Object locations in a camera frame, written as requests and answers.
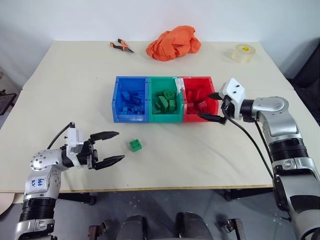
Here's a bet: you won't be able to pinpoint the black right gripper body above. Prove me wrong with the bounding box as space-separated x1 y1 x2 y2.
220 95 238 126

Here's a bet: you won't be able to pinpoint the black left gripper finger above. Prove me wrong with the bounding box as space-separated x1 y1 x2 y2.
89 130 121 144
94 154 126 171

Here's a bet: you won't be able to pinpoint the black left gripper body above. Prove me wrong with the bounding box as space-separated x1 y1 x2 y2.
76 139 99 171

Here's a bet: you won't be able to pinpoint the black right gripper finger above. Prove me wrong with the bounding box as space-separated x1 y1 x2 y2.
206 92 227 101
198 113 225 124

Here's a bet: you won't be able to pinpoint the red plastic bin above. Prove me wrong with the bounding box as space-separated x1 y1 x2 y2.
179 75 220 124

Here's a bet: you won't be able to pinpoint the blue plastic bin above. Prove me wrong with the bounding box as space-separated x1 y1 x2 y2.
110 75 150 124

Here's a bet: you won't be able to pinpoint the green cube block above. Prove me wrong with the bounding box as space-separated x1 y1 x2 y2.
128 138 144 153

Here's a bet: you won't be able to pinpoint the white tape strip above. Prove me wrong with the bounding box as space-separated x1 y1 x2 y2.
171 76 186 98

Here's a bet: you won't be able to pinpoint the black table leg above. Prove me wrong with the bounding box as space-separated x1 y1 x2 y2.
55 191 97 207
223 186 275 202

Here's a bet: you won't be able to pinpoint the green plastic bin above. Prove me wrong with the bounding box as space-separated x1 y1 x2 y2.
147 75 186 124

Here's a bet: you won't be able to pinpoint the clear tape roll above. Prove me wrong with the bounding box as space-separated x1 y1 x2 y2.
230 43 257 64

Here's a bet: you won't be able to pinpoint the green wedge block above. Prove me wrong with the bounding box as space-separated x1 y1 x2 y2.
156 95 170 110

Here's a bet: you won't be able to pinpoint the orange crumpled cloth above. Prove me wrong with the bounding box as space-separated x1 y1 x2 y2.
145 24 202 62

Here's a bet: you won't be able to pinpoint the dark rounded shape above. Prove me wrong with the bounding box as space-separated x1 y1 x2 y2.
175 211 214 240
119 214 149 240

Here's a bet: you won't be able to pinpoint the black fabric chair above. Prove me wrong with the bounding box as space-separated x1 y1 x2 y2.
286 37 320 132

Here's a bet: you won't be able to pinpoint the dark cart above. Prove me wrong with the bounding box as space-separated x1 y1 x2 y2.
0 66 18 119

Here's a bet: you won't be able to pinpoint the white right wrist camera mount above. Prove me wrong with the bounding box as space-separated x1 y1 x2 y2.
219 77 248 121

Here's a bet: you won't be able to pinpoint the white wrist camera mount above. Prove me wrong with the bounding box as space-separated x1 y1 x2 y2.
64 126 85 168
219 77 248 121

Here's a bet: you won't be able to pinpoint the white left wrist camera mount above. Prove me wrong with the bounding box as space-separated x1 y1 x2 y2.
64 126 85 168

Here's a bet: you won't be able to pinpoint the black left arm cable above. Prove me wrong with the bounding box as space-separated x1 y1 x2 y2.
46 121 76 149

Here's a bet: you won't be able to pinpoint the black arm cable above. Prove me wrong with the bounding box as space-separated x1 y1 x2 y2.
224 116 279 181
253 120 275 159
46 121 76 149

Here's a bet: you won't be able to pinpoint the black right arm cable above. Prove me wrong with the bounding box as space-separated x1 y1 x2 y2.
253 120 275 159
224 116 279 181

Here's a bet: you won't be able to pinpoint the brown metal bracket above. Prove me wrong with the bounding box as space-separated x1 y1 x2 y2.
216 218 245 235
88 219 111 240

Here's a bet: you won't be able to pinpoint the orange handled pliers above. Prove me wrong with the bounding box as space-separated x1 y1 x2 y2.
109 38 136 55

